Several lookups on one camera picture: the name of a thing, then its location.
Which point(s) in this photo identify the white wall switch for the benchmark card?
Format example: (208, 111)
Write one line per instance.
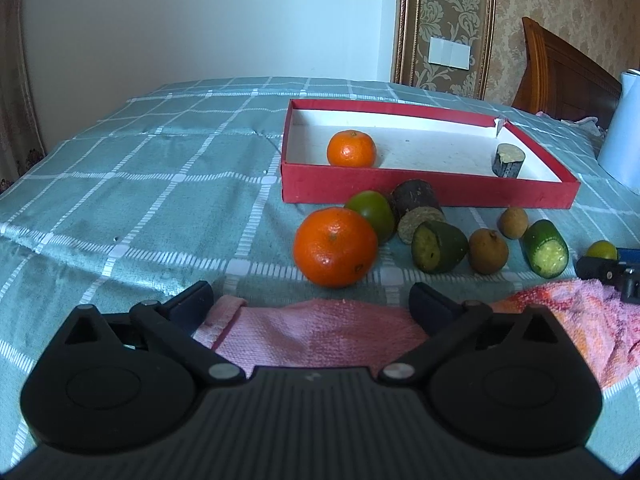
(449, 53)

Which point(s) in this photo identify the long dark sugarcane piece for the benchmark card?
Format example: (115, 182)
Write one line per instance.
(417, 207)

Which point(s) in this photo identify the gold framed wall panel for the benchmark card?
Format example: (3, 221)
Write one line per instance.
(447, 5)

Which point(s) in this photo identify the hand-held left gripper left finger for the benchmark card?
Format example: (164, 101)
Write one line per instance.
(195, 305)

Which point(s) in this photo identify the patterned curtain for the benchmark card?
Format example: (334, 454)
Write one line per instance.
(17, 85)

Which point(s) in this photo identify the green mandarin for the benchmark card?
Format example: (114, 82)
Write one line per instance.
(372, 208)

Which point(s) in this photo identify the small green lime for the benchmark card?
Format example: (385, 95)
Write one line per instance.
(601, 250)

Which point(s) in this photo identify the brown longan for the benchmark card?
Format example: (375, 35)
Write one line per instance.
(488, 258)
(513, 223)

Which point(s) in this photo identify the red cardboard box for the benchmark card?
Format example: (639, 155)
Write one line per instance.
(430, 187)

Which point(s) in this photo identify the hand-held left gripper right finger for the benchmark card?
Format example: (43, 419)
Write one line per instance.
(425, 305)

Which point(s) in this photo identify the small orange mandarin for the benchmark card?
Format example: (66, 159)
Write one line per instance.
(351, 149)

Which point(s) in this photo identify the pink towel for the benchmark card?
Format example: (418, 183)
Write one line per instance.
(325, 335)

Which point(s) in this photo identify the pink cloth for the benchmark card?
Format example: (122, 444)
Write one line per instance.
(587, 122)

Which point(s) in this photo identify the green fruit chunk yellow flesh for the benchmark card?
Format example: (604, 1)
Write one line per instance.
(442, 245)

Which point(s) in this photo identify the wooden headboard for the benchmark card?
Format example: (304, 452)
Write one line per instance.
(560, 75)

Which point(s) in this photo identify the short dark sugarcane piece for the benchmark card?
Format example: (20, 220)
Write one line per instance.
(507, 160)

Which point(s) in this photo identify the white jug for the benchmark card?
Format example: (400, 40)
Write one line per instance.
(622, 135)

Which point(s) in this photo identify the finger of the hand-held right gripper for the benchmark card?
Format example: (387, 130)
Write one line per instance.
(597, 268)
(629, 254)

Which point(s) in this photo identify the green cucumber piece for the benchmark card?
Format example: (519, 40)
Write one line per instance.
(544, 246)

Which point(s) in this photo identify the large orange mandarin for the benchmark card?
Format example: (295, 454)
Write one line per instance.
(334, 247)

